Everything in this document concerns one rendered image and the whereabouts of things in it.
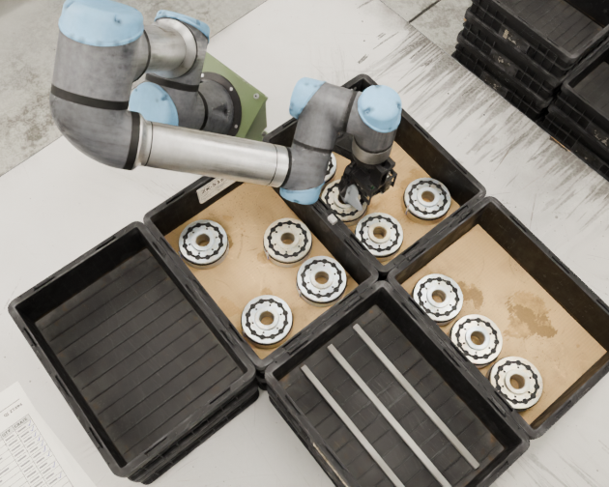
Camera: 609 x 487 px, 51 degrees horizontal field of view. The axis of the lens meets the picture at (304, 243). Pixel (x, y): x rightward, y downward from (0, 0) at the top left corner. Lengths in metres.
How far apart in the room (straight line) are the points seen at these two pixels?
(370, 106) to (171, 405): 0.67
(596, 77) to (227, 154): 1.60
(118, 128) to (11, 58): 1.94
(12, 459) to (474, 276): 1.03
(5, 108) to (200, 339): 1.70
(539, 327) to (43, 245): 1.12
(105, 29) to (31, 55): 1.94
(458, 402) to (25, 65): 2.21
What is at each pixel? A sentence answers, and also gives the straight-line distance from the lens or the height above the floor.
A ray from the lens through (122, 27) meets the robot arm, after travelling 1.01.
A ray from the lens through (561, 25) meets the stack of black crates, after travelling 2.37.
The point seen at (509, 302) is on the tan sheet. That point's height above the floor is 0.83.
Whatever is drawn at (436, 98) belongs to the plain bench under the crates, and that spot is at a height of 0.70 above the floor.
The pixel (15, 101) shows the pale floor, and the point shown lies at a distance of 2.82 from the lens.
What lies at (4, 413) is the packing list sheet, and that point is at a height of 0.70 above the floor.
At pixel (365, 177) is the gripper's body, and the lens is 1.28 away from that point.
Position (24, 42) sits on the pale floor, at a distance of 3.00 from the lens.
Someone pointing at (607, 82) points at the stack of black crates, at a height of 0.38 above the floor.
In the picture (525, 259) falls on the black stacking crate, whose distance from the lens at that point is 1.42.
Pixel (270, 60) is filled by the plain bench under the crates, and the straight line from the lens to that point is 1.82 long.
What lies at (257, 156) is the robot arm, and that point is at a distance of 1.12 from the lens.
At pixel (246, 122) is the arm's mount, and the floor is 0.82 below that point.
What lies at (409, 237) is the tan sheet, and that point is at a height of 0.83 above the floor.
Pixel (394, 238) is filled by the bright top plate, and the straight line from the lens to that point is 1.37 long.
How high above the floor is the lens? 2.09
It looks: 66 degrees down
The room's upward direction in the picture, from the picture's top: 3 degrees clockwise
